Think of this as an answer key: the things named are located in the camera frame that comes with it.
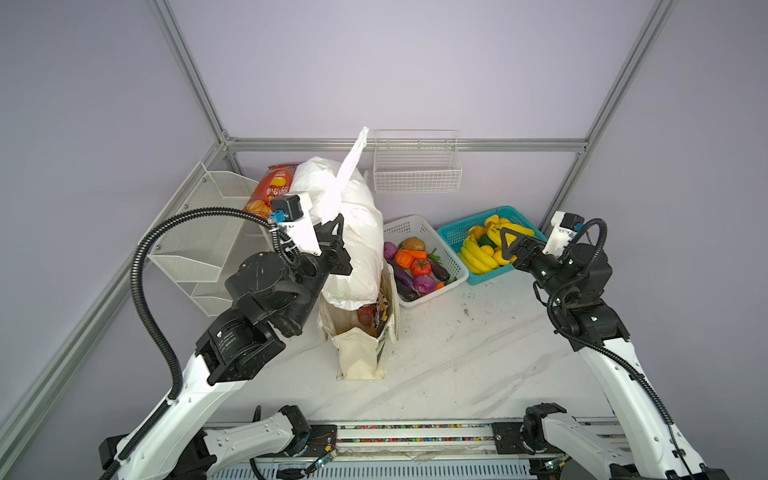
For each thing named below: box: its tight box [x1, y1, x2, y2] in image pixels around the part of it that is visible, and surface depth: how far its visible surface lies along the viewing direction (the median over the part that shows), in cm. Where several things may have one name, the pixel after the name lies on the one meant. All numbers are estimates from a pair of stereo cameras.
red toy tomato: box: [411, 258, 432, 276], surface depth 104 cm
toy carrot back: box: [408, 247, 442, 263], surface depth 106 cm
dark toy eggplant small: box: [396, 280, 420, 302], surface depth 100 cm
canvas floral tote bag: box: [318, 264, 400, 381], surface depth 77 cm
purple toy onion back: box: [383, 241, 398, 265], surface depth 109 cm
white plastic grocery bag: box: [291, 126, 385, 310], surface depth 52 cm
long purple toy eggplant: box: [385, 259, 417, 291], surface depth 104 cm
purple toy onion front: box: [414, 274, 437, 295], surface depth 98 cm
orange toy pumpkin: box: [395, 250, 414, 269], surface depth 106 cm
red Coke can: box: [358, 304, 377, 326], surface depth 88 cm
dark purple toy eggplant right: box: [428, 255, 450, 281], surface depth 106 cm
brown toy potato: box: [402, 236, 426, 251], surface depth 113 cm
